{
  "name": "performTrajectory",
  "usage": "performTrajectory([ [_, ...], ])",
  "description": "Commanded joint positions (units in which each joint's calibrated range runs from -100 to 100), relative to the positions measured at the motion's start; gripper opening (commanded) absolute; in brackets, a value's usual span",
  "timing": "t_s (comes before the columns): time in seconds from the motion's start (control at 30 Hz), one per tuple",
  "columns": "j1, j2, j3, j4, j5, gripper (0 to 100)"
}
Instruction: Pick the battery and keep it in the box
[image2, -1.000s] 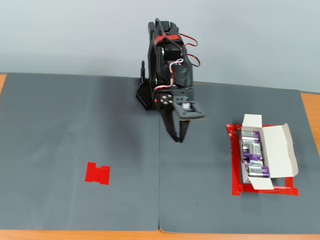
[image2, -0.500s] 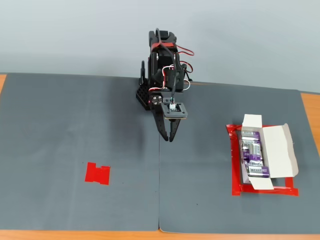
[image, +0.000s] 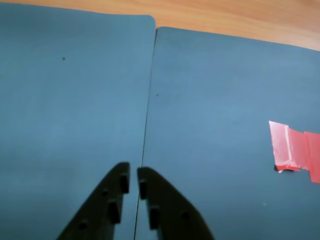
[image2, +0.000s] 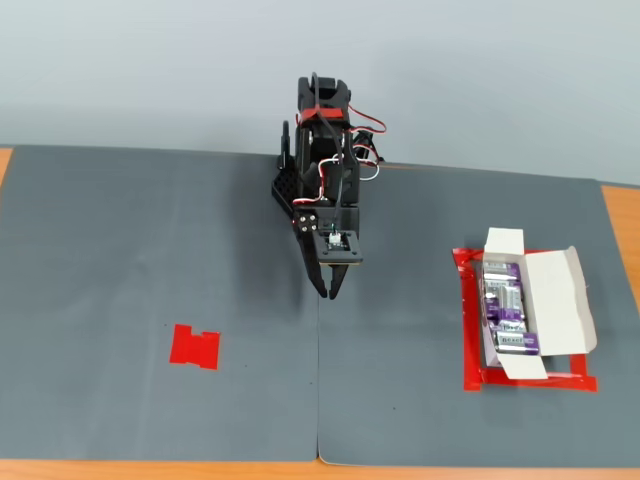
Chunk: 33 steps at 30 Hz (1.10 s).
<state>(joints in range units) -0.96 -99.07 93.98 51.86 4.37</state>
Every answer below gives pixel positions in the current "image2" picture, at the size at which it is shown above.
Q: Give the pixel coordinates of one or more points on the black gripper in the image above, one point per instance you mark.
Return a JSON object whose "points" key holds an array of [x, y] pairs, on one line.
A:
{"points": [[306, 223]]}

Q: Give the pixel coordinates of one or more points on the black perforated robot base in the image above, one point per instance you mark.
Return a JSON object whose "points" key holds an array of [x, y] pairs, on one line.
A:
{"points": [[282, 187]]}

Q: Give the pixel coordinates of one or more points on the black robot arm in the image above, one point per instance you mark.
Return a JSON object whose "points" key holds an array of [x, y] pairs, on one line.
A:
{"points": [[325, 145]]}

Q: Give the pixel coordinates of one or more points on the white cardboard box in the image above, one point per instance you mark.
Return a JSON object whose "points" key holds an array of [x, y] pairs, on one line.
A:
{"points": [[555, 300]]}

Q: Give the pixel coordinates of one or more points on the grey rubber mat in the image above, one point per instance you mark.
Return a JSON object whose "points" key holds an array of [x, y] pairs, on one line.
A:
{"points": [[100, 275], [400, 300]]}

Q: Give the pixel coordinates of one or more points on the red tape band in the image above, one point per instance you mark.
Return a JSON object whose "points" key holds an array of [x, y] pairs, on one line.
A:
{"points": [[310, 115]]}

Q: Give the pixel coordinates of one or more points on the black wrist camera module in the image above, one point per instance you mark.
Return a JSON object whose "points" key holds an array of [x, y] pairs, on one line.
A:
{"points": [[340, 247]]}

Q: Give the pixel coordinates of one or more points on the red tape frame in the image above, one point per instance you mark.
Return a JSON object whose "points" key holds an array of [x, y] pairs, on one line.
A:
{"points": [[472, 350]]}

